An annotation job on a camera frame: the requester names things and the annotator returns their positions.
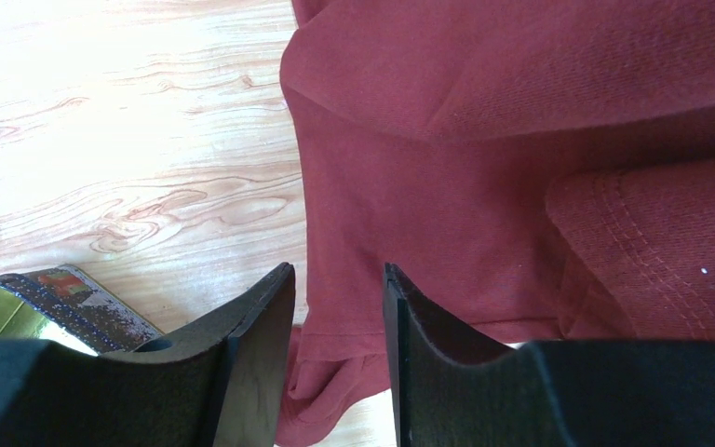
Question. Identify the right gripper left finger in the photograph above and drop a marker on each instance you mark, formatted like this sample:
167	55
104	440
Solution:
216	381

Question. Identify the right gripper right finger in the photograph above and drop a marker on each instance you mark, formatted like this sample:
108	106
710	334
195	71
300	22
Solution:
455	386

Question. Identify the gold metal tray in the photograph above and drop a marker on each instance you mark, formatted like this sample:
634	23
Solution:
66	305

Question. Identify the red shirt on hanger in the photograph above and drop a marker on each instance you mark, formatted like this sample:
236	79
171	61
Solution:
542	169

